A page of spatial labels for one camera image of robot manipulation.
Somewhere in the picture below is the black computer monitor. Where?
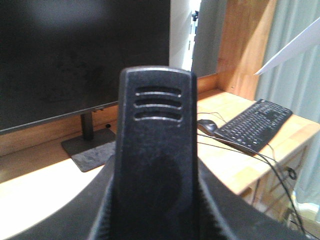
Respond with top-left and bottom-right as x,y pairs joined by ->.
0,0 -> 171,135

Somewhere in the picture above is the black monitor stand base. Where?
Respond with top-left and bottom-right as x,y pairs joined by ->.
61,112 -> 116,173

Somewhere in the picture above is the white paper stack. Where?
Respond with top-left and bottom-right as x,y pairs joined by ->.
255,17 -> 320,76

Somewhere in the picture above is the black keyboard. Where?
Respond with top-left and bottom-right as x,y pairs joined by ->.
214,99 -> 293,156

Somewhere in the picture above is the black stapler with orange button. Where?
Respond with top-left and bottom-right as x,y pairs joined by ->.
14,66 -> 305,240

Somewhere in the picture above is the black computer mouse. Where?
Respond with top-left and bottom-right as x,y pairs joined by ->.
197,119 -> 218,136

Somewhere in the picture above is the black keyboard cable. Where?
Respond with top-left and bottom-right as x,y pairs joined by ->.
196,133 -> 313,236

